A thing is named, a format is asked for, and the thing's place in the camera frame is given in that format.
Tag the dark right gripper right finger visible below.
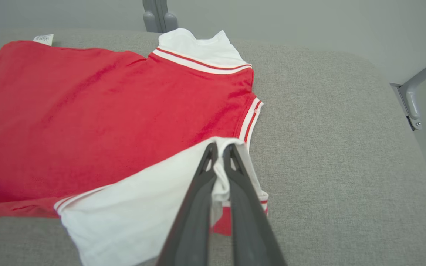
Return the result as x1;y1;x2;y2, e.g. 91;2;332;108
222;144;287;266

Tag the grey metal stand leg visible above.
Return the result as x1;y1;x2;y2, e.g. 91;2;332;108
390;55;426;131

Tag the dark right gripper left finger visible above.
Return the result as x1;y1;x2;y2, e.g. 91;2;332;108
156;142;219;266

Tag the red white basketball jersey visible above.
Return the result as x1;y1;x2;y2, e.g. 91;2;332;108
0;28;270;266

